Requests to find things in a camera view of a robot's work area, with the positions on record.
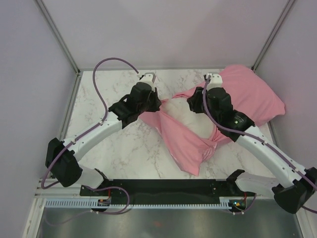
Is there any pink satin pillowcase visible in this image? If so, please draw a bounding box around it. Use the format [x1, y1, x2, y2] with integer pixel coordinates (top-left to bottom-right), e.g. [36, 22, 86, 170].
[140, 64, 285, 176]

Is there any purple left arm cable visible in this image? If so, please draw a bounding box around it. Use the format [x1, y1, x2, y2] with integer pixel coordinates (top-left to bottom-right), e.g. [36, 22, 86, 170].
[41, 57, 139, 215]

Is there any white slotted cable duct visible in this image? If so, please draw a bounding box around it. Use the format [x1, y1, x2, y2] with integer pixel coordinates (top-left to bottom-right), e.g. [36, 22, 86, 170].
[45, 197, 242, 209]

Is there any aluminium frame post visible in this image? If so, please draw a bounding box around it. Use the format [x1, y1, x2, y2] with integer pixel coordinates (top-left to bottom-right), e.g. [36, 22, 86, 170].
[34, 0, 81, 75]
[251, 0, 297, 72]

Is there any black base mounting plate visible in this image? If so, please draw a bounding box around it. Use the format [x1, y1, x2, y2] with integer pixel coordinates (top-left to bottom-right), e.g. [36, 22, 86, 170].
[80, 179, 254, 204]

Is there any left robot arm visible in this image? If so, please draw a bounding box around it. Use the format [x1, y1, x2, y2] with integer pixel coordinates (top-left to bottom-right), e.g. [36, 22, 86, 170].
[46, 82, 161, 195]

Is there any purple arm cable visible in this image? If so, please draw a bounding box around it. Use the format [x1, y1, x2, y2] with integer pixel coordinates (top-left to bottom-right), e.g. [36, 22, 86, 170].
[41, 57, 139, 215]
[202, 75, 317, 216]

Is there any left aluminium frame post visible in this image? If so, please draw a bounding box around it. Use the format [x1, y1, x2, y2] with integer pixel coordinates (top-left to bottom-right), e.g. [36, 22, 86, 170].
[34, 0, 81, 75]

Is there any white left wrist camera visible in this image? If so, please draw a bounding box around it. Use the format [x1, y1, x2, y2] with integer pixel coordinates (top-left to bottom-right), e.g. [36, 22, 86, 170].
[137, 72, 156, 88]

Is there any white pillow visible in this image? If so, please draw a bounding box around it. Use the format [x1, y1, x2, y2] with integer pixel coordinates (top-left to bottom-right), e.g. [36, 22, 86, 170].
[163, 97, 214, 139]

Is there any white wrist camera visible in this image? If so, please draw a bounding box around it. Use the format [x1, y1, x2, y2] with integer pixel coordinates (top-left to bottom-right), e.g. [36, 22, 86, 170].
[137, 72, 156, 88]
[204, 72, 223, 90]

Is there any aluminium front rail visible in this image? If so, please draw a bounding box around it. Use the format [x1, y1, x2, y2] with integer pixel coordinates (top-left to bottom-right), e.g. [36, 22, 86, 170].
[35, 179, 81, 198]

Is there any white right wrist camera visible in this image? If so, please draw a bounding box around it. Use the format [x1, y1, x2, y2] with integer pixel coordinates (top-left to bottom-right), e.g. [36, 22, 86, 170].
[204, 72, 223, 90]

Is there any right aluminium frame post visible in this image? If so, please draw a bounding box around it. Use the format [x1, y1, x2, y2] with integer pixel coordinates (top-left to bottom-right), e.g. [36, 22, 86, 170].
[251, 0, 297, 72]

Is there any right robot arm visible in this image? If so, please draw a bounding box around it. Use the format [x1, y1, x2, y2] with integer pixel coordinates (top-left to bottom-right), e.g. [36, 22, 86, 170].
[187, 87, 317, 214]

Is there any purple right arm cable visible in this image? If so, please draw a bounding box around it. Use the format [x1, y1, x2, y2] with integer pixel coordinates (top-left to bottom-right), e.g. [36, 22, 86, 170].
[202, 75, 317, 216]

